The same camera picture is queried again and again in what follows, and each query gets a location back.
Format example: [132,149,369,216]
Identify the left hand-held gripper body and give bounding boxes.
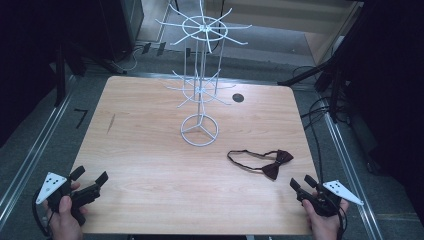
[35,171,101,227]

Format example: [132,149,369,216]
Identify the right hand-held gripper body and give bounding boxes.
[297,180,365,218]

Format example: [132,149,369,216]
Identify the dark red bow tie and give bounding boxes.
[227,149,295,181]

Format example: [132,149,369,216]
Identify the white wire display rack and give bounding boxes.
[154,0,253,148]

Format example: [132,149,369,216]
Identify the person's right hand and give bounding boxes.
[301,191,350,240]

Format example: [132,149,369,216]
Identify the person's left hand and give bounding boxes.
[42,181,88,240]

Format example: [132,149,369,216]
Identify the black stand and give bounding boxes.
[277,49,351,124]
[49,39,128,108]

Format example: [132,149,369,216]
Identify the black cable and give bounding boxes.
[31,188,54,238]
[299,96,348,240]

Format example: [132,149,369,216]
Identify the metal floor rail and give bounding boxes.
[323,111,384,240]
[0,74,77,231]

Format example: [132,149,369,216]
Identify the black floor cables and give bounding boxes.
[291,65,351,131]

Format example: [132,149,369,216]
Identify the white cable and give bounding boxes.
[109,44,146,73]

